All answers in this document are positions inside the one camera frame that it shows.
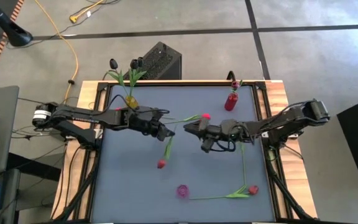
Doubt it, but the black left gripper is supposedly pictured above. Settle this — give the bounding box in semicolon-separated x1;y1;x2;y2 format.
124;106;176;142

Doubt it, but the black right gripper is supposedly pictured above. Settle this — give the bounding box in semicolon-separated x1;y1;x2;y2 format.
183;118;246;154

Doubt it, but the dark red artificial tulip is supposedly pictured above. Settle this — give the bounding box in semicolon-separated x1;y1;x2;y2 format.
188;185;260;200
230;79;244;96
157;124;177;170

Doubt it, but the red glass vase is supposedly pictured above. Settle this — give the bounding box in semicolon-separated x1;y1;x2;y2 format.
224;91;239;112

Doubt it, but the yellow glass vase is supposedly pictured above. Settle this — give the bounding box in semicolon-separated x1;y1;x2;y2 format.
125;95;139;110

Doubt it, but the pink ribbed glass vase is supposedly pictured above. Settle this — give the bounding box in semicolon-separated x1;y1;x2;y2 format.
176;184;190;200

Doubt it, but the grey table mat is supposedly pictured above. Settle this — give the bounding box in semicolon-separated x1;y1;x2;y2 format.
91;84;277;223

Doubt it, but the black perforated computer tower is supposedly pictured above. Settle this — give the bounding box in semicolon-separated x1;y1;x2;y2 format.
119;41;183;81

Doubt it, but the grey side desk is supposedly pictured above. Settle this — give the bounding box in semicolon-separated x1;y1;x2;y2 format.
0;85;21;177

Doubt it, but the black stand foot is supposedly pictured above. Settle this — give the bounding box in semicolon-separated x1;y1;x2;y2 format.
0;0;34;48

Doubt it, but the black looped cable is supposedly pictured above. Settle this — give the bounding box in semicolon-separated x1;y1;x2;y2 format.
102;69;119;81

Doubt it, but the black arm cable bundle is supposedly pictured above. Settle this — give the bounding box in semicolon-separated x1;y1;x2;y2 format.
264;146;318;222
50;146;103;222

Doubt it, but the long yellow cable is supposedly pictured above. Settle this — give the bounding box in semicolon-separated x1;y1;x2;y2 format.
33;0;80;116

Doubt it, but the thin black floor cable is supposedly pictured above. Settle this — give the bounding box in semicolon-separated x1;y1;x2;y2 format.
11;96;80;149

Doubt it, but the yellow plug extension cord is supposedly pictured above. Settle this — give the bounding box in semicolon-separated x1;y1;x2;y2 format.
69;0;105;24

